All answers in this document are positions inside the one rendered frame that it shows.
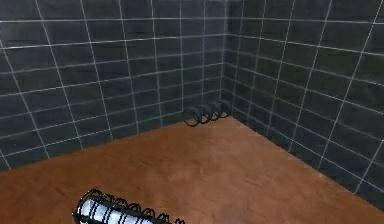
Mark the white paper roll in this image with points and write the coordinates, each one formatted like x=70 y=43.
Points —
x=100 y=211

